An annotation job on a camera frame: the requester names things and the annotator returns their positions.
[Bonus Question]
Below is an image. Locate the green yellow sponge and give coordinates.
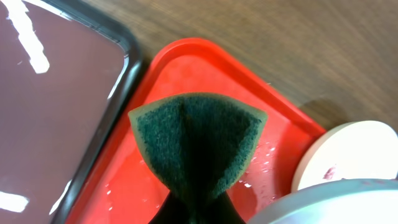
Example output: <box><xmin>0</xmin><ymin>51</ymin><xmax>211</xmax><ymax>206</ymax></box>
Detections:
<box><xmin>128</xmin><ymin>93</ymin><xmax>267</xmax><ymax>204</ymax></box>

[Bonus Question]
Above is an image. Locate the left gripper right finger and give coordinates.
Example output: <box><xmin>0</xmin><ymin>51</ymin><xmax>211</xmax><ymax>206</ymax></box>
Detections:
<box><xmin>198</xmin><ymin>192</ymin><xmax>246</xmax><ymax>224</ymax></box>

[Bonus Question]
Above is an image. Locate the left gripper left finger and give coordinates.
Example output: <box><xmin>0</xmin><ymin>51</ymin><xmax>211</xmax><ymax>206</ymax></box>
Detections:
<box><xmin>149</xmin><ymin>192</ymin><xmax>193</xmax><ymax>224</ymax></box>

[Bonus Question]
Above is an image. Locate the red plastic tray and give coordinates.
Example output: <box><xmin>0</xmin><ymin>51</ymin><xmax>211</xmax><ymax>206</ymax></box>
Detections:
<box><xmin>67</xmin><ymin>38</ymin><xmax>325</xmax><ymax>223</ymax></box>

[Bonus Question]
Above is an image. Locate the light blue plate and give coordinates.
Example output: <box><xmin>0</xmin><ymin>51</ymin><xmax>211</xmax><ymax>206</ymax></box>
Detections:
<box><xmin>248</xmin><ymin>179</ymin><xmax>397</xmax><ymax>224</ymax></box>

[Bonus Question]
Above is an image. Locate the black tray with water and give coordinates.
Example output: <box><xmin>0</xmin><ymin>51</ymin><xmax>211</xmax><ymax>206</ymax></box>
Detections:
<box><xmin>1</xmin><ymin>0</ymin><xmax>142</xmax><ymax>223</ymax></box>

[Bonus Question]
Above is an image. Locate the white plate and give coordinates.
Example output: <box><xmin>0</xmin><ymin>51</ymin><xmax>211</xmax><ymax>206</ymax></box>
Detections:
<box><xmin>291</xmin><ymin>121</ymin><xmax>397</xmax><ymax>192</ymax></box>

